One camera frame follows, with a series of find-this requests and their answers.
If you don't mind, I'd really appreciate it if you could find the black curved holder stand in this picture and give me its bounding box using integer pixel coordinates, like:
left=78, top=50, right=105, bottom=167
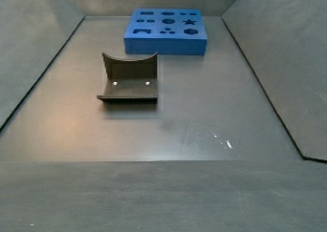
left=97, top=53, right=158, bottom=102

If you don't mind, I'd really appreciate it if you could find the blue shape sorter block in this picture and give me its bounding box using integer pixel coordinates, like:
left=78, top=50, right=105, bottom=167
left=123, top=9, right=206, bottom=55

